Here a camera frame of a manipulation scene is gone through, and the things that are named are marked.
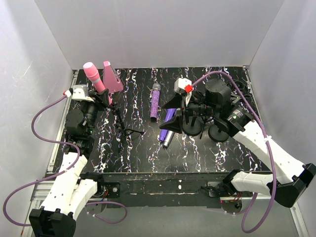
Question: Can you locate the black tripod mic stand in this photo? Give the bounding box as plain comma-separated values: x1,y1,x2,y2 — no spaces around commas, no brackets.
109,102,145,140

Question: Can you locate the glitter purple microphone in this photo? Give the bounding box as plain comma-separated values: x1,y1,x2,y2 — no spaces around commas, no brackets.
150,83,161,121

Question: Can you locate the pink microphone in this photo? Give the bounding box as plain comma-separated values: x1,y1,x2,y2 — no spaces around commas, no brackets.
83,62,109,93

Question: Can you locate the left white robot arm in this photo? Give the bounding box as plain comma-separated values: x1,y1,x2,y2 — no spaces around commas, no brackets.
29,86,102,237

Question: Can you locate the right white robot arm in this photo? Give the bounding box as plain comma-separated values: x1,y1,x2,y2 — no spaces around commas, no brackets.
160,78,316,207

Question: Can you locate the black round-base stand left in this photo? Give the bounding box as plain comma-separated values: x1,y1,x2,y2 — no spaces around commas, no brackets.
182,117,203,136

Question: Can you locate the black round-base stand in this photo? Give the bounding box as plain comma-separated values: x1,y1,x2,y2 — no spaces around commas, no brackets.
208,124,229,142
182,117,203,136

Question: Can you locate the black round-base stand right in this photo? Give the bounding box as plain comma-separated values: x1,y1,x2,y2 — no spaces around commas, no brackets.
208,124,229,142

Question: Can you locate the silver microphone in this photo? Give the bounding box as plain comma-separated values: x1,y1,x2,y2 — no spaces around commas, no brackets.
162,131,175,149

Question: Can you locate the pink metronome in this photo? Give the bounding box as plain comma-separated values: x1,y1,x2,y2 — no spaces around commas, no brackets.
103,61,123,94

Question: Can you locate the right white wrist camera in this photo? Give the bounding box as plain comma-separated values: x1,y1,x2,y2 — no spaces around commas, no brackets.
174,78,194,106

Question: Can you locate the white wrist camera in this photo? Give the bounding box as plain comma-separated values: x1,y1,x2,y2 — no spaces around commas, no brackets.
174,78,194,106
63,84,94,102

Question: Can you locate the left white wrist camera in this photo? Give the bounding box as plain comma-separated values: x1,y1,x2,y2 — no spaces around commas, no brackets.
63,84,94,102

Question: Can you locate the black tripod stand with ring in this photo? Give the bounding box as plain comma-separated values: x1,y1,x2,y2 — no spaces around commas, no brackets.
227,81,251,99

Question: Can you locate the left aluminium rail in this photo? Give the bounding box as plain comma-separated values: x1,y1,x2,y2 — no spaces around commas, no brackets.
20,70,79,237

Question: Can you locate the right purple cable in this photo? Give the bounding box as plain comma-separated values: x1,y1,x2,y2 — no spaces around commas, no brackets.
191,71,277,234

